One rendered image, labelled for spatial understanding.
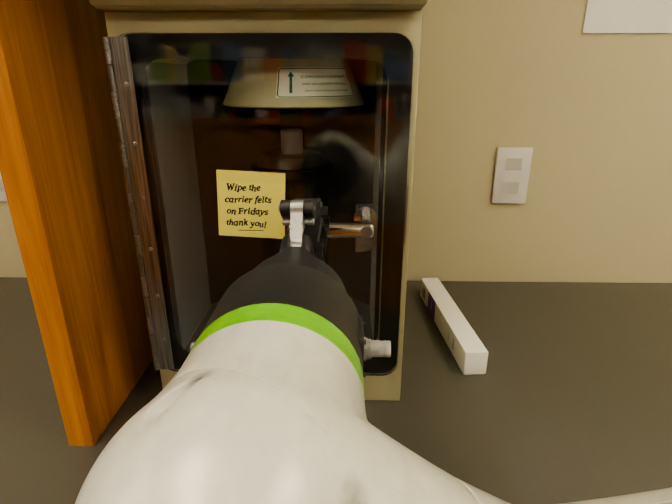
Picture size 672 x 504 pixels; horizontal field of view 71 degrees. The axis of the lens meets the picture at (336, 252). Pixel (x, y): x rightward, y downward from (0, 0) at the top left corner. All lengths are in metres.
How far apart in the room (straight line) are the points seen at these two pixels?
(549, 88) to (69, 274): 0.86
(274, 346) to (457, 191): 0.84
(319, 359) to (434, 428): 0.44
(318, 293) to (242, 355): 0.08
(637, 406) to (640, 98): 0.60
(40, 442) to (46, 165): 0.33
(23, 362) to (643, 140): 1.17
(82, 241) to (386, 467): 0.49
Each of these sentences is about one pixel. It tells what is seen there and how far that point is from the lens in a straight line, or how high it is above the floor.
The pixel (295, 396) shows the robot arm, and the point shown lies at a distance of 0.16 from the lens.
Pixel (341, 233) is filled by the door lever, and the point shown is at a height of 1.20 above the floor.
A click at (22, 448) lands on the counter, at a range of 0.70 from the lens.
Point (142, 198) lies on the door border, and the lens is 0.57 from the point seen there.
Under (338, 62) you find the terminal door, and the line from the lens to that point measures 0.51.
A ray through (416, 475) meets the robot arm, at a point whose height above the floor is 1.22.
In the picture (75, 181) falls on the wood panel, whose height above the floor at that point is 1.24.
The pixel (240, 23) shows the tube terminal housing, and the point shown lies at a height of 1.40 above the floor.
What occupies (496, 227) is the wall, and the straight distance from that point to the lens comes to 1.05.
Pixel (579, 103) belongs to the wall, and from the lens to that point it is 1.06.
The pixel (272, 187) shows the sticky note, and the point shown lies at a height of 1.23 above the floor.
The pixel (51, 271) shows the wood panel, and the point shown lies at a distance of 0.56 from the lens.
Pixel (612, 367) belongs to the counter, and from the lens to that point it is 0.84.
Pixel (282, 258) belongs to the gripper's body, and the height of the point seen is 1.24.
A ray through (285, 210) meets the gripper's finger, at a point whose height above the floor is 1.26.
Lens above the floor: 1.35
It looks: 21 degrees down
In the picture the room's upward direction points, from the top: straight up
